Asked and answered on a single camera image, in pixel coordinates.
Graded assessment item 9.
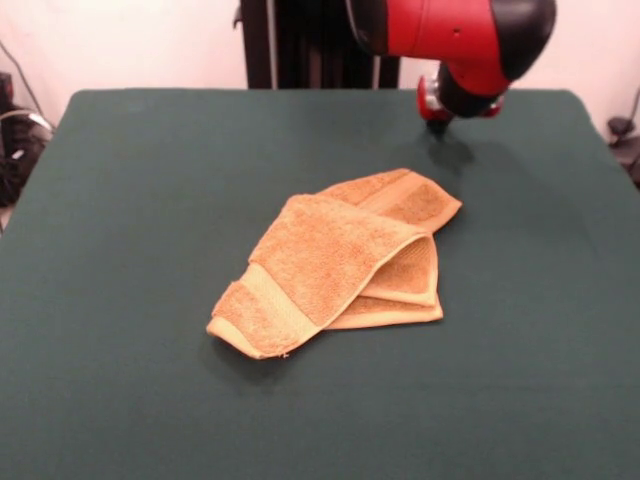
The orange terry towel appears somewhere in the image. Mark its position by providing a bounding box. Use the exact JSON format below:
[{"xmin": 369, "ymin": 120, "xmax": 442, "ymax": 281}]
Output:
[{"xmin": 205, "ymin": 167, "xmax": 463, "ymax": 361}]

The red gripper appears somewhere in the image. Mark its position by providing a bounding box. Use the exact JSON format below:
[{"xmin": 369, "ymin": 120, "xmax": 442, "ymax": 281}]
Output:
[{"xmin": 416, "ymin": 74, "xmax": 505, "ymax": 136}]

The grey cable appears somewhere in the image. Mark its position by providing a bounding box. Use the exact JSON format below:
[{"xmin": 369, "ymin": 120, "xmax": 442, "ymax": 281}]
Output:
[{"xmin": 0, "ymin": 39, "xmax": 56, "ymax": 134}]

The dark green table cloth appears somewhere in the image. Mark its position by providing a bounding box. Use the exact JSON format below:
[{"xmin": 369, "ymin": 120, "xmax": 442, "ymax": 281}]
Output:
[{"xmin": 0, "ymin": 87, "xmax": 640, "ymax": 480}]

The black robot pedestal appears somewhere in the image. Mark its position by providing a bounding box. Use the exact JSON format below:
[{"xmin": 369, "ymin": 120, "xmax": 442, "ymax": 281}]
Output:
[{"xmin": 234, "ymin": 0, "xmax": 401, "ymax": 91}]

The black stand base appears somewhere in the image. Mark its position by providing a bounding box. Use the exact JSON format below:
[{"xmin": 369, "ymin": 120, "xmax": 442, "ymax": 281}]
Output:
[
  {"xmin": 606, "ymin": 115, "xmax": 640, "ymax": 191},
  {"xmin": 0, "ymin": 104, "xmax": 54, "ymax": 209}
]

